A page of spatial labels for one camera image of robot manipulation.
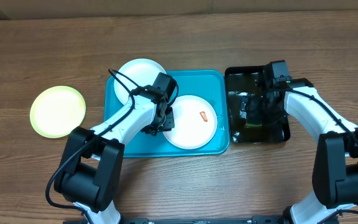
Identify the white plate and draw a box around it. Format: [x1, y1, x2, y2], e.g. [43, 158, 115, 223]
[163, 95, 218, 150]
[114, 58, 166, 105]

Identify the light green plate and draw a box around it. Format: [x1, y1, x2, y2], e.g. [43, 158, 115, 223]
[29, 86, 86, 138]

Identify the green yellow sponge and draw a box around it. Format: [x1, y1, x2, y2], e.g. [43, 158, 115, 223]
[244, 114, 263, 128]

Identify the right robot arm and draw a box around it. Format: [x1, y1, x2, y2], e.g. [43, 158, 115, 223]
[240, 60, 358, 223]

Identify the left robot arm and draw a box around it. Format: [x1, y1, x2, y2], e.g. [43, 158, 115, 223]
[45, 73, 179, 223]

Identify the black water tray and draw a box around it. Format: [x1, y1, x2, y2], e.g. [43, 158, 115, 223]
[224, 66, 290, 144]

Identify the teal plastic serving tray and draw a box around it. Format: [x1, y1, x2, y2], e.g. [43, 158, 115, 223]
[103, 69, 231, 158]

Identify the orange food scrap lower plate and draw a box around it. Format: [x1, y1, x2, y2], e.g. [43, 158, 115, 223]
[200, 111, 208, 122]

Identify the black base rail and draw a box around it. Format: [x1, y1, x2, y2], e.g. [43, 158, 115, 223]
[62, 215, 340, 224]

